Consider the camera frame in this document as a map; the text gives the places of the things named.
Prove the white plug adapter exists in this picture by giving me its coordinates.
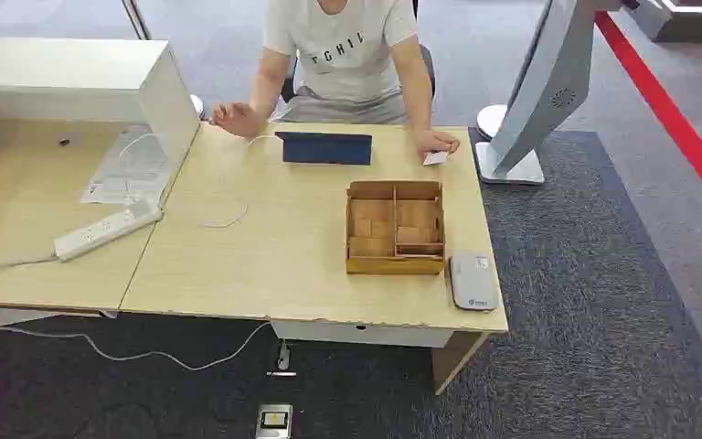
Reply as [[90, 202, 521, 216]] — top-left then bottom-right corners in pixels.
[[266, 342, 298, 378]]

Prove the silver foot pedal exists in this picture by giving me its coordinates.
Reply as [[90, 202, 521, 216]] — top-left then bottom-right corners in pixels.
[[255, 403, 294, 439]]

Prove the grey kiosk stand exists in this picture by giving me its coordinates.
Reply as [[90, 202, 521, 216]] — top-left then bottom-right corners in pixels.
[[474, 0, 624, 186]]

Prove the dark blue tablet case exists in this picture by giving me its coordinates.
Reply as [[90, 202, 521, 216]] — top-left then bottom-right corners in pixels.
[[274, 131, 374, 166]]

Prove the white platform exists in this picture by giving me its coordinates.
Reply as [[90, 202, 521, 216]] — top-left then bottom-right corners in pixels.
[[623, 0, 702, 44]]

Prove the white flat card reader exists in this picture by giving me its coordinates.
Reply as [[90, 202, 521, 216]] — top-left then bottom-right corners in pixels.
[[447, 252, 501, 313]]

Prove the wooden card box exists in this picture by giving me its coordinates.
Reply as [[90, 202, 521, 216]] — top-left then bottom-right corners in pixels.
[[345, 180, 447, 277]]

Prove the person's right hand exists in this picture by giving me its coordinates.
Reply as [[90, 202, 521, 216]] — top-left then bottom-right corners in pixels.
[[208, 101, 263, 139]]

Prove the red floor tape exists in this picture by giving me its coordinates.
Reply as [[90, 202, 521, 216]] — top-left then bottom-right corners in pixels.
[[592, 10, 702, 229]]

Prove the white desk partition box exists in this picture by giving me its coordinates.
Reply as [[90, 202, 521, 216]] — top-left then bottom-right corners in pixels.
[[0, 37, 201, 183]]

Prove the white power strip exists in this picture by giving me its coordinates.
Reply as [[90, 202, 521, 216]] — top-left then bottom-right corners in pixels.
[[54, 199, 165, 262]]

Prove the white power strip cord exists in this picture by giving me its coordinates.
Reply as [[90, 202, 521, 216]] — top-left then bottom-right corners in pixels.
[[0, 254, 61, 286]]

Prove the person's left hand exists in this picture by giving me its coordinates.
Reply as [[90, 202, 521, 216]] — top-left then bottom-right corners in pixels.
[[413, 128, 462, 161]]

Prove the pale wooden desk with drawer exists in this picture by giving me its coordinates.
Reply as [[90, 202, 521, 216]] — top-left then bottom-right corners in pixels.
[[119, 123, 510, 396]]

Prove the metal pole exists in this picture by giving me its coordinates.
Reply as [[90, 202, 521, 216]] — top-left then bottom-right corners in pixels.
[[122, 0, 153, 41]]

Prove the thin white cable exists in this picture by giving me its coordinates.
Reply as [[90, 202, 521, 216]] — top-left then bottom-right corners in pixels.
[[117, 132, 285, 230]]

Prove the person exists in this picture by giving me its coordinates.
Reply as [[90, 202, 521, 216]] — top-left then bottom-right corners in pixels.
[[208, 0, 462, 160]]

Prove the white floor cable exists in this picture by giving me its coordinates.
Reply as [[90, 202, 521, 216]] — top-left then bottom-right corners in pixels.
[[0, 321, 273, 372]]

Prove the pale wooden side desk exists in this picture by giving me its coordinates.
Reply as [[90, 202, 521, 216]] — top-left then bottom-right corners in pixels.
[[0, 118, 201, 335]]

